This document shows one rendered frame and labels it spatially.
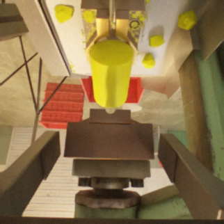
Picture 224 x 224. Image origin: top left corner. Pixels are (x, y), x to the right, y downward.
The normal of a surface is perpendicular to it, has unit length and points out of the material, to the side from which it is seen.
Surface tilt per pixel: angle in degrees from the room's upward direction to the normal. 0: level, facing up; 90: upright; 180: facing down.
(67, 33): 0
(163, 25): 0
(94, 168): 90
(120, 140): 90
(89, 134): 90
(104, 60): 106
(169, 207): 90
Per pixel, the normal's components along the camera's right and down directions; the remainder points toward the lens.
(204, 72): 0.02, -0.32
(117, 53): 0.03, -0.57
